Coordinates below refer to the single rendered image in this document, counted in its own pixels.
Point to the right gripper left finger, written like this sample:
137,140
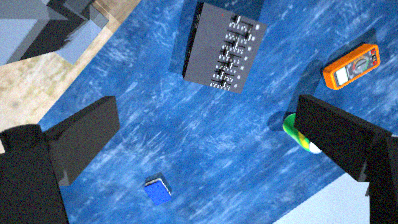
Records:
35,164

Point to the grey lighting desk panel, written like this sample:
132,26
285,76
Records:
211,59

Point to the green and yellow striped drink can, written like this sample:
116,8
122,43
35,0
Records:
302,140

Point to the orange digital multimeter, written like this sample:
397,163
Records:
351,66

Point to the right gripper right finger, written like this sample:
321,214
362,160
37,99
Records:
365,151

